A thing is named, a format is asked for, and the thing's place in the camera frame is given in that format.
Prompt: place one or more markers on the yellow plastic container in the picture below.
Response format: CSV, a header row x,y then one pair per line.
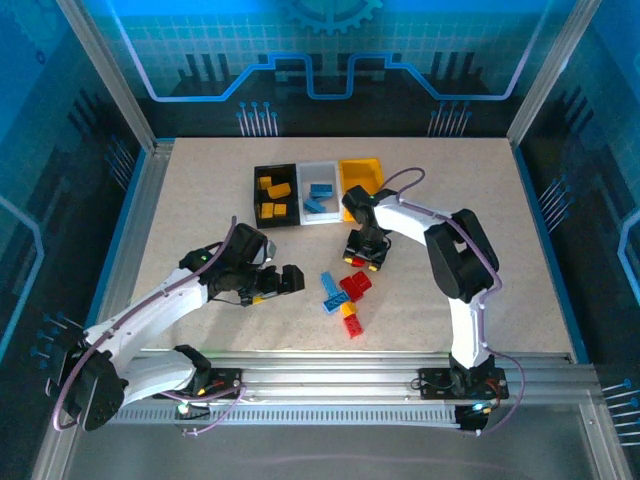
x,y
360,172

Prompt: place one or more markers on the aluminium base frame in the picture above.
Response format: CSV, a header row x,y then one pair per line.
x,y
320,450

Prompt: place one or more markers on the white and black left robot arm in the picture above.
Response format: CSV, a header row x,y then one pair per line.
x,y
150,312

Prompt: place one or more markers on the blue table edge strip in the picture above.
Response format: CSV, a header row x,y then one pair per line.
x,y
548,250

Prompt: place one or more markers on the blue lego brick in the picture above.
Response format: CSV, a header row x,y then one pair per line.
x,y
321,189
310,207
321,202
336,302
328,283

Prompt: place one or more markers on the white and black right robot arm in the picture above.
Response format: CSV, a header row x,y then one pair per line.
x,y
467,330

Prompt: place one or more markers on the yellow lego brick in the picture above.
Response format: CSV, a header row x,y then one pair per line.
x,y
348,308
266,210
280,209
264,183
278,190

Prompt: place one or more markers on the white plastic container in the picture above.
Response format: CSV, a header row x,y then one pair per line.
x,y
315,172

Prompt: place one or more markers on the aluminium frame post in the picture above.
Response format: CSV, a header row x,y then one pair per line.
x,y
110,75
552,75

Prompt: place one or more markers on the small LED circuit board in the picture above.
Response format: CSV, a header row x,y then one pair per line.
x,y
184,407
477,409

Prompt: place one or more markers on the black plastic container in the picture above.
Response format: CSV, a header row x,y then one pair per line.
x,y
286,172

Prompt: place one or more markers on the aluminium frame rail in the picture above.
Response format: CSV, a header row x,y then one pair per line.
x,y
325,372

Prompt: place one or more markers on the aluminium side rail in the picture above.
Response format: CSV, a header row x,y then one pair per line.
x,y
142,200

